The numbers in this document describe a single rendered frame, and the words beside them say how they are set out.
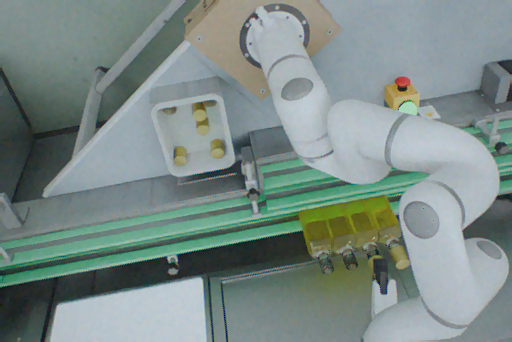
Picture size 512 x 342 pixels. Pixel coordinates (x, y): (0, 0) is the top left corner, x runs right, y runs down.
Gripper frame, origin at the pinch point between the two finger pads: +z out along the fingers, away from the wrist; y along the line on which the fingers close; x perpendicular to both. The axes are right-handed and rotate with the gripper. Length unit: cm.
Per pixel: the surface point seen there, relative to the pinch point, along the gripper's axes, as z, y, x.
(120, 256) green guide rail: 6, -2, 66
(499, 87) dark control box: 43, 21, -32
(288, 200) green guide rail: 16.9, 6.7, 21.5
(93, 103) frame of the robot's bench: 67, 8, 94
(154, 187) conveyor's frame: 23, 7, 59
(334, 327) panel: -7.2, -12.4, 10.6
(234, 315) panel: -4.8, -12.2, 35.3
